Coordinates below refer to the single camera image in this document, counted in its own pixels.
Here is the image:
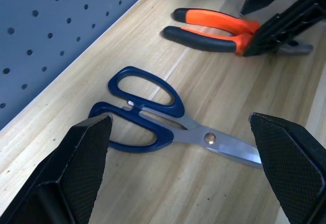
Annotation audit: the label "blue handled steel scissors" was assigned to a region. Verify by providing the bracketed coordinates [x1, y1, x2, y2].
[88, 66, 263, 170]

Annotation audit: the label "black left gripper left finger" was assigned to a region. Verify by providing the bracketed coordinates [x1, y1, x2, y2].
[0, 114, 114, 224]

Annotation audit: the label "grey blue pegboard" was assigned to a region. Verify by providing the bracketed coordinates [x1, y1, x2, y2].
[0, 0, 164, 133]

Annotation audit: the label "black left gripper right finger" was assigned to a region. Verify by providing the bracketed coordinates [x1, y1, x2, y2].
[249, 112, 326, 224]

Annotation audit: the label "orange and black pliers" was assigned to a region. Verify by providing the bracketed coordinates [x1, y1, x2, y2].
[162, 7, 314, 58]

